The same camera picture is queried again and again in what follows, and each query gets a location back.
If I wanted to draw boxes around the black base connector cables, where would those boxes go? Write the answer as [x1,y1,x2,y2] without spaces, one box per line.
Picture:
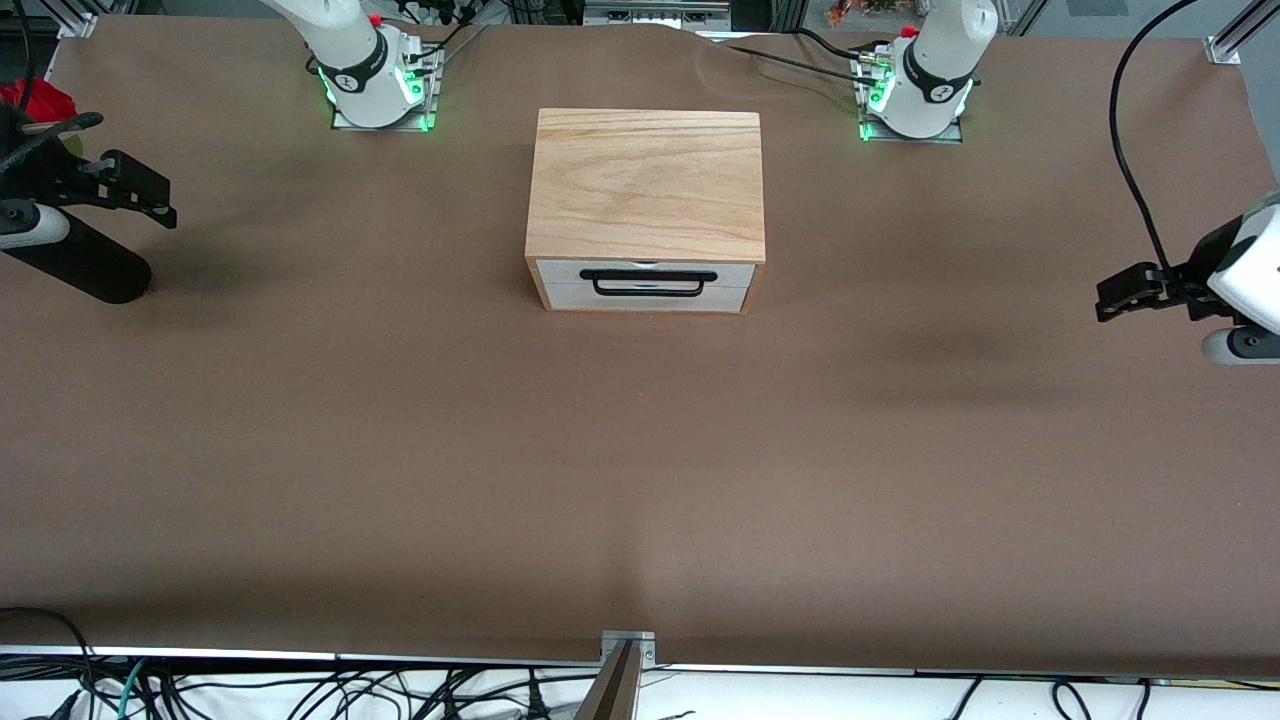
[400,8,493,73]

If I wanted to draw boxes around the white-fronted wooden drawer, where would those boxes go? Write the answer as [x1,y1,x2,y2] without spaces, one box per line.
[535,259,757,309]

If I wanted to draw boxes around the black cylindrical vase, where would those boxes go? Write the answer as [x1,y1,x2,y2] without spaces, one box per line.
[0,222,152,305]

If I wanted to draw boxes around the brown table mat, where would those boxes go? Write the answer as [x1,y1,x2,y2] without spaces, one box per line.
[0,15,1280,677]

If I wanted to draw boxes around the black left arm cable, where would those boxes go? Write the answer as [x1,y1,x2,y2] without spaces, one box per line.
[1108,0,1201,279]

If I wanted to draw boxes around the aluminium camera mount post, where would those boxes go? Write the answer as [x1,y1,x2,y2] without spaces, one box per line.
[575,630,658,720]

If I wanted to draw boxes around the light wooden cabinet box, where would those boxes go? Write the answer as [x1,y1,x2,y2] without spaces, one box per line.
[524,109,767,314]

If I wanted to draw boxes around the black metal drawer handle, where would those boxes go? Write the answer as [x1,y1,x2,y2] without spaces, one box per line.
[580,268,719,298]

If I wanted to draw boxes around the tangled black cable bundle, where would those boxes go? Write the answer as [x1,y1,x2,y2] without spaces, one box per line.
[0,607,601,720]

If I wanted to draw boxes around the grey electronics box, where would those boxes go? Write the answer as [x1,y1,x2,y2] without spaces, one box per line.
[583,0,733,31]

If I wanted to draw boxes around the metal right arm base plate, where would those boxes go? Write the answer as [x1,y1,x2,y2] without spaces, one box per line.
[330,45,442,133]

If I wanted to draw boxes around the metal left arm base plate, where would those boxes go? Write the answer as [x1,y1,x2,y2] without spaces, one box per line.
[855,50,967,145]

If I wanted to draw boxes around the black cable on mat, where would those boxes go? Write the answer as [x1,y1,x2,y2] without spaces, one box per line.
[795,27,876,66]
[715,42,883,89]

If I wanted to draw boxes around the aluminium frame profile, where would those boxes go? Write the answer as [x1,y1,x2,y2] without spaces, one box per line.
[1205,0,1280,66]
[40,0,101,39]

